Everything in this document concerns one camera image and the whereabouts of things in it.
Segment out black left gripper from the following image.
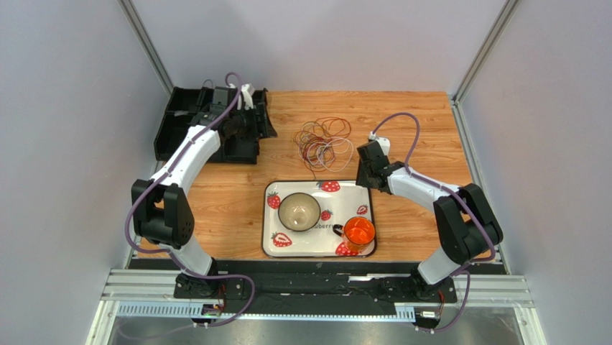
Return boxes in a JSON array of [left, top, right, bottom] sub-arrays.
[[228, 103, 277, 144]]

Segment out red wire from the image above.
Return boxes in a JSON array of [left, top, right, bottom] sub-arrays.
[[294, 116, 353, 166]]

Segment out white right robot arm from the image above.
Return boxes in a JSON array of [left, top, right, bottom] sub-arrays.
[[356, 140, 504, 286]]

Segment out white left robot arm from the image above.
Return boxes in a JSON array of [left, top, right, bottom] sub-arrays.
[[124, 83, 277, 279]]

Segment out strawberry print white tray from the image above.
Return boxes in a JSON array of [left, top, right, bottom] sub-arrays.
[[261, 180, 376, 258]]

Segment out black compartment storage bin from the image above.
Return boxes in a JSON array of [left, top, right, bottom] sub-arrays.
[[154, 87, 277, 164]]

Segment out orange translucent mug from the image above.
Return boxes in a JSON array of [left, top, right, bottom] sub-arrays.
[[332, 216, 376, 256]]

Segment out beige ceramic bowl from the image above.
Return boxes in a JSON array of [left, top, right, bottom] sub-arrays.
[[278, 193, 322, 232]]

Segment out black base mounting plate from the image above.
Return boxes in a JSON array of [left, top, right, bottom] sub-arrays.
[[173, 259, 458, 316]]

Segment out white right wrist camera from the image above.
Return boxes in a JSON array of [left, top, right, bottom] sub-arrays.
[[368, 134, 391, 156]]

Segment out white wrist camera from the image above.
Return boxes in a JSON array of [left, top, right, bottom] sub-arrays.
[[368, 134, 391, 156], [226, 83, 255, 110]]

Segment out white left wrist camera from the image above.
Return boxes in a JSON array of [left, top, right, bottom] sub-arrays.
[[226, 83, 255, 110]]

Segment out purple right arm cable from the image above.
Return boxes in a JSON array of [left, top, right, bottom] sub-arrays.
[[371, 111, 499, 334]]

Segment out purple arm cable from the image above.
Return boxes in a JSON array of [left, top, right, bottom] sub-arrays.
[[371, 111, 499, 334], [114, 71, 256, 341]]

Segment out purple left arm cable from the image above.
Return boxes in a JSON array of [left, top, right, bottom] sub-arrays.
[[114, 71, 256, 341]]

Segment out yellow wire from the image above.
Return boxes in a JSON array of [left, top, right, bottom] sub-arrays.
[[292, 121, 335, 164]]

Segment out aluminium frame rail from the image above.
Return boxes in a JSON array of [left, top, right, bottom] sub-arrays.
[[86, 259, 546, 344]]

